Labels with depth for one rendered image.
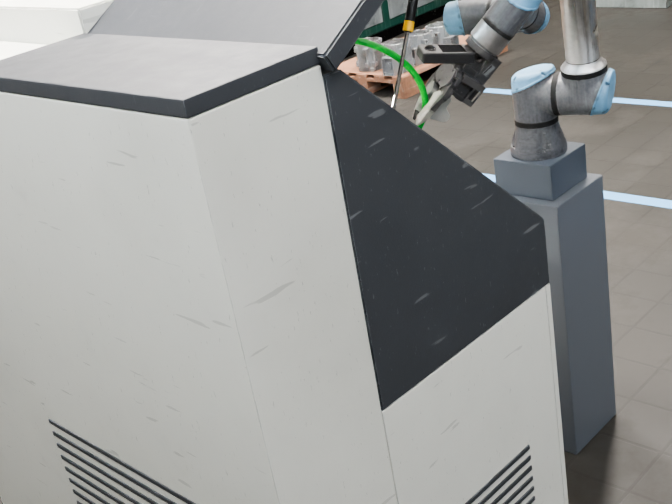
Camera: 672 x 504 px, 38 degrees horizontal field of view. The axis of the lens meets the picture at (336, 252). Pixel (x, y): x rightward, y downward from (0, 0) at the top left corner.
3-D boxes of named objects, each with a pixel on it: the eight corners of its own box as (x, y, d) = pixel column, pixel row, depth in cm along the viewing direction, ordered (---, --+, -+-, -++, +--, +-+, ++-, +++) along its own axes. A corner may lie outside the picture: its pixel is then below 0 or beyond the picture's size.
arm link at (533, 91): (520, 109, 271) (516, 61, 266) (569, 108, 265) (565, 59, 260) (507, 124, 262) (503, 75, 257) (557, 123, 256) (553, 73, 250)
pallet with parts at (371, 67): (412, 99, 646) (405, 48, 632) (321, 92, 701) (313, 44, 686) (511, 49, 721) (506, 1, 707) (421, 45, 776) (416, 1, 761)
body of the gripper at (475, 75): (469, 110, 208) (505, 65, 203) (438, 91, 204) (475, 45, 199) (458, 94, 214) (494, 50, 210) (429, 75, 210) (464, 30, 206)
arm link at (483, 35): (488, 27, 198) (476, 12, 204) (474, 45, 199) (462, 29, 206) (515, 45, 201) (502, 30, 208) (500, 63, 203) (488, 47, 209)
